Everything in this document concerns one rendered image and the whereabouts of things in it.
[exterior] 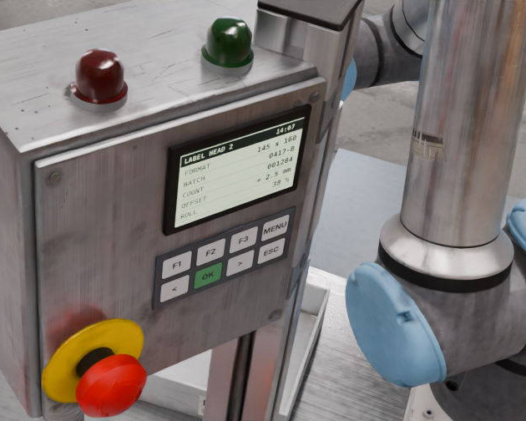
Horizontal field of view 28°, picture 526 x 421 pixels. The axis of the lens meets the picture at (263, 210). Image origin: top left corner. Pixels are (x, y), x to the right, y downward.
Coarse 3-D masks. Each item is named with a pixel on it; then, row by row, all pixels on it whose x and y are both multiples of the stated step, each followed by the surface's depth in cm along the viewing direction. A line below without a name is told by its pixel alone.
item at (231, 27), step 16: (224, 16) 51; (208, 32) 50; (224, 32) 50; (240, 32) 50; (208, 48) 51; (224, 48) 50; (240, 48) 50; (208, 64) 51; (224, 64) 50; (240, 64) 51
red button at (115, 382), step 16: (96, 352) 55; (112, 352) 55; (80, 368) 55; (96, 368) 53; (112, 368) 53; (128, 368) 54; (80, 384) 53; (96, 384) 53; (112, 384) 53; (128, 384) 54; (144, 384) 55; (80, 400) 53; (96, 400) 53; (112, 400) 54; (128, 400) 54; (96, 416) 54; (112, 416) 55
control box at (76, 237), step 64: (192, 0) 56; (256, 0) 57; (0, 64) 49; (64, 64) 50; (128, 64) 50; (192, 64) 51; (256, 64) 52; (0, 128) 46; (64, 128) 46; (128, 128) 47; (192, 128) 49; (0, 192) 48; (64, 192) 47; (128, 192) 49; (0, 256) 52; (64, 256) 49; (128, 256) 52; (0, 320) 56; (64, 320) 52; (128, 320) 55; (192, 320) 59; (256, 320) 63; (64, 384) 55
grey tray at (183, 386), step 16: (320, 288) 125; (304, 304) 127; (320, 304) 127; (304, 320) 127; (320, 320) 121; (304, 336) 125; (208, 352) 121; (304, 352) 123; (176, 368) 119; (192, 368) 119; (208, 368) 120; (288, 368) 121; (304, 368) 117; (160, 384) 113; (176, 384) 112; (192, 384) 112; (288, 384) 119; (144, 400) 116; (160, 400) 115; (176, 400) 114; (192, 400) 113; (288, 400) 112; (288, 416) 113
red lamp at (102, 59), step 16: (96, 48) 47; (80, 64) 47; (96, 64) 46; (112, 64) 47; (80, 80) 47; (96, 80) 46; (112, 80) 47; (80, 96) 47; (96, 96) 47; (112, 96) 47; (96, 112) 47
